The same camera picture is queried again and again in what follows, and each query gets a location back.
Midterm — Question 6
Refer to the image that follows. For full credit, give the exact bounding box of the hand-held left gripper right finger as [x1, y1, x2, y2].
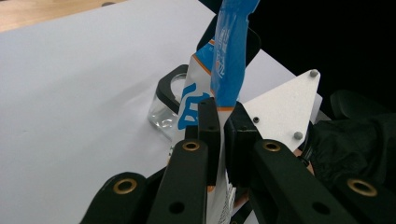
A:
[224, 102, 359, 224]

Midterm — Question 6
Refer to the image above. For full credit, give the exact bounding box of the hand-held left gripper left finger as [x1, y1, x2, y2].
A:
[147, 97, 221, 224]

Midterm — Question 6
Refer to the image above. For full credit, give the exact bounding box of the blue and white pouch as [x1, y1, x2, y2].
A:
[169, 0, 261, 224]

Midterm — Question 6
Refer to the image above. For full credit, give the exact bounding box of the white table cloth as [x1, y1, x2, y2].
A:
[0, 0, 331, 224]

